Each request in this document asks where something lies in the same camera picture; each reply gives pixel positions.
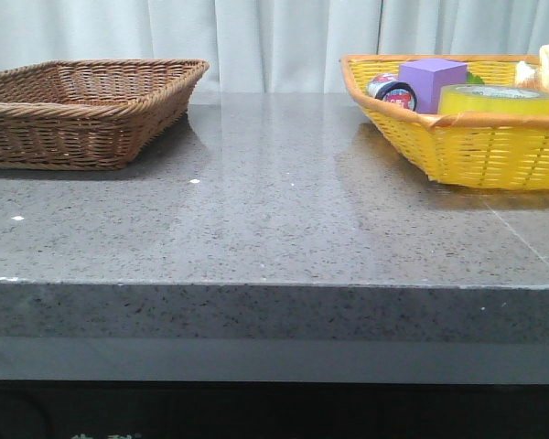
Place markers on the yellow-green packing tape roll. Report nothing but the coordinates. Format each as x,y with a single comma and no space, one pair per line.
460,98

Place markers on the small colourful labelled can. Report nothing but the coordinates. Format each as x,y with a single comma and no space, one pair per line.
388,88

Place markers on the white curtain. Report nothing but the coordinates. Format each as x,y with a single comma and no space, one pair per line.
266,46

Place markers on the purple foam cube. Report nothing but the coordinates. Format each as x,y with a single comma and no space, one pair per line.
427,77

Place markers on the brown wicker basket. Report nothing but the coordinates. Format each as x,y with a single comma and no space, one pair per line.
95,114

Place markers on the yellow woven basket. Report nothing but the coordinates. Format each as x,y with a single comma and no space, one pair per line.
483,150

